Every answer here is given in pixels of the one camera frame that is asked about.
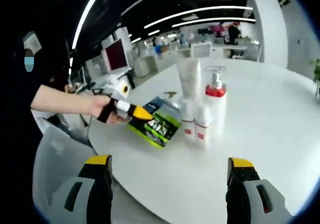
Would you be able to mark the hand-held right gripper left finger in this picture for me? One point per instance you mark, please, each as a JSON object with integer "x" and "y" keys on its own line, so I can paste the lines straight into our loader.
{"x": 100, "y": 184}

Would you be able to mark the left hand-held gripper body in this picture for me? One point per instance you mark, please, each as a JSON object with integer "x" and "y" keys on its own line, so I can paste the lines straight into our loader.
{"x": 116, "y": 89}

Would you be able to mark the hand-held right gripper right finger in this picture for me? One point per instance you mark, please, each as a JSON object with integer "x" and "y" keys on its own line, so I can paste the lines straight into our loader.
{"x": 241, "y": 184}

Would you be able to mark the green black skincare sachet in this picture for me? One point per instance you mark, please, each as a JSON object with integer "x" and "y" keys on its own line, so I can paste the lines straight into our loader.
{"x": 157, "y": 131}

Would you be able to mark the small white red-label bottle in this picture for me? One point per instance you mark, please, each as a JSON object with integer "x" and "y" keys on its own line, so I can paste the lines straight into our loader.
{"x": 203, "y": 136}
{"x": 188, "y": 131}

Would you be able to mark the white skincare tube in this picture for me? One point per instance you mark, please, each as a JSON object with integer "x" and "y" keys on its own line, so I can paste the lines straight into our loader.
{"x": 190, "y": 76}

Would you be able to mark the white pump bottle red collar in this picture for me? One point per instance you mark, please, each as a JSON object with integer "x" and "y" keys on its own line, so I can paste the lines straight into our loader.
{"x": 217, "y": 114}

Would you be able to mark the person's left hand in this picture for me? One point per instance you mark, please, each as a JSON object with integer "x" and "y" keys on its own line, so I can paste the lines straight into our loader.
{"x": 96, "y": 107}

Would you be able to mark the white-framed dark red screen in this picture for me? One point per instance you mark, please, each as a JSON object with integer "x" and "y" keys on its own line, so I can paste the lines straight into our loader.
{"x": 115, "y": 56}

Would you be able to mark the grey mesh office chair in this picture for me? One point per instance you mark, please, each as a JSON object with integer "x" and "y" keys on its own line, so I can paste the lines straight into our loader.
{"x": 57, "y": 154}

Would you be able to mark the short ceiling light strip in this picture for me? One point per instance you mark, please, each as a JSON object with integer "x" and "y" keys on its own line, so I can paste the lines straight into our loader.
{"x": 154, "y": 32}
{"x": 136, "y": 40}

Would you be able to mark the long ceiling light strip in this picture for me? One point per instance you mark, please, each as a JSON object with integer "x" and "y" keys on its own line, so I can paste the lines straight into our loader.
{"x": 85, "y": 11}

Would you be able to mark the square ceiling vent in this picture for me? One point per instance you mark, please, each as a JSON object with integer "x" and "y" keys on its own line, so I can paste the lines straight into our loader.
{"x": 32, "y": 42}

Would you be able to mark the person's dark-clothed torso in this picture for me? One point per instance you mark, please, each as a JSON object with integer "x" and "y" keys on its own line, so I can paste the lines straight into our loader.
{"x": 20, "y": 96}

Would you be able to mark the green potted plant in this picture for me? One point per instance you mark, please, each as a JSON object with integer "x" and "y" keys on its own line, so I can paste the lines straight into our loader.
{"x": 317, "y": 76}

